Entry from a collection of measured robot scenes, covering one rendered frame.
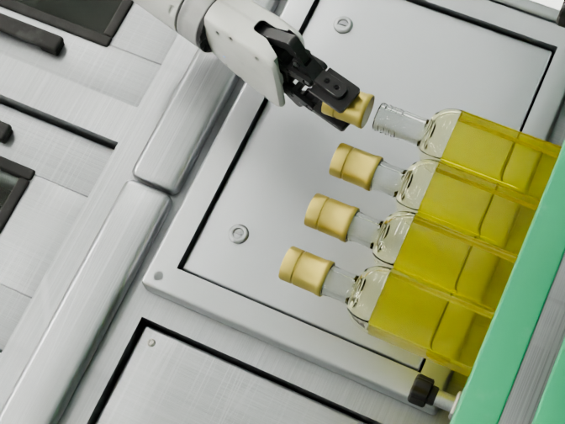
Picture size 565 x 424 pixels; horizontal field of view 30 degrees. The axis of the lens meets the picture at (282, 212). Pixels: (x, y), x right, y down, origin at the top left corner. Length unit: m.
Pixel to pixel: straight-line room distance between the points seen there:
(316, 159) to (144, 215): 0.20
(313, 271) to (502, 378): 0.23
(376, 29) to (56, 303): 0.48
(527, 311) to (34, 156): 0.66
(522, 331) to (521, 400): 0.05
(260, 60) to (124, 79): 0.30
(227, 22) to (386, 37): 0.25
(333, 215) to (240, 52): 0.19
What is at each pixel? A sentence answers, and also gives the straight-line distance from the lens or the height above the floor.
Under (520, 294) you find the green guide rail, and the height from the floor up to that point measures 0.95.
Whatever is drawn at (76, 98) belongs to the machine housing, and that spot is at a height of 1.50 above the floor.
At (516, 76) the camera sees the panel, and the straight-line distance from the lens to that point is 1.23.
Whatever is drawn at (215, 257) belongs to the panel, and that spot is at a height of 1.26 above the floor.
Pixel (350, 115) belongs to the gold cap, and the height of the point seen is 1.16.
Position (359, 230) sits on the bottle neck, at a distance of 0.99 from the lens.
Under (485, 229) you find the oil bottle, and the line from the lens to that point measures 0.98.
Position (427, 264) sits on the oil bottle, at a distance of 0.97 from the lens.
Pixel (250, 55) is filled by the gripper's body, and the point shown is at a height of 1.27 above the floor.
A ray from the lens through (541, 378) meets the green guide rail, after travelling 0.84.
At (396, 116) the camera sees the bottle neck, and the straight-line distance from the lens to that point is 1.04.
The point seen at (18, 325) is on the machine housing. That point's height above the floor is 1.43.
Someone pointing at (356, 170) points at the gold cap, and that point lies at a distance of 1.02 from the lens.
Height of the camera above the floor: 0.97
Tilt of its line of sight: 12 degrees up
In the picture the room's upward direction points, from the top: 68 degrees counter-clockwise
